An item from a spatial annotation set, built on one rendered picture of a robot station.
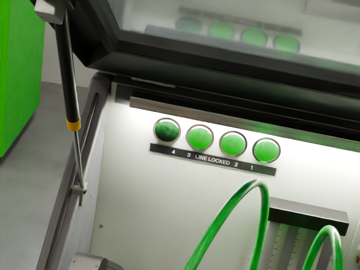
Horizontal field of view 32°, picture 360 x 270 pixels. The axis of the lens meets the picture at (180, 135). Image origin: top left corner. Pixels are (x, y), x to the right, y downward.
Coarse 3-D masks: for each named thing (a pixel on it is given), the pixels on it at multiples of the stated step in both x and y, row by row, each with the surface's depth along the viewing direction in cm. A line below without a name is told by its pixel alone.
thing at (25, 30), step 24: (0, 0) 315; (24, 0) 342; (0, 24) 320; (24, 24) 350; (0, 48) 326; (24, 48) 360; (0, 72) 331; (24, 72) 369; (0, 96) 338; (24, 96) 379; (0, 120) 344; (24, 120) 390; (0, 144) 350
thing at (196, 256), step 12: (252, 180) 90; (240, 192) 86; (264, 192) 97; (228, 204) 84; (264, 204) 101; (216, 216) 82; (264, 216) 103; (216, 228) 81; (264, 228) 105; (204, 240) 80; (204, 252) 79; (192, 264) 78; (252, 264) 110
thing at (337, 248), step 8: (320, 232) 96; (328, 232) 91; (336, 232) 89; (320, 240) 98; (336, 240) 87; (312, 248) 101; (336, 248) 86; (312, 256) 102; (336, 256) 85; (304, 264) 104; (312, 264) 103; (336, 264) 84
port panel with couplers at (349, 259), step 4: (356, 232) 114; (356, 236) 115; (356, 240) 115; (352, 244) 116; (356, 244) 115; (352, 248) 116; (356, 248) 116; (352, 252) 116; (356, 252) 116; (348, 256) 117; (352, 256) 117; (356, 256) 116; (348, 260) 117; (352, 260) 117; (356, 260) 116; (344, 264) 118; (348, 264) 117; (352, 264) 117; (356, 264) 117; (344, 268) 118; (348, 268) 118; (352, 268) 118; (356, 268) 118
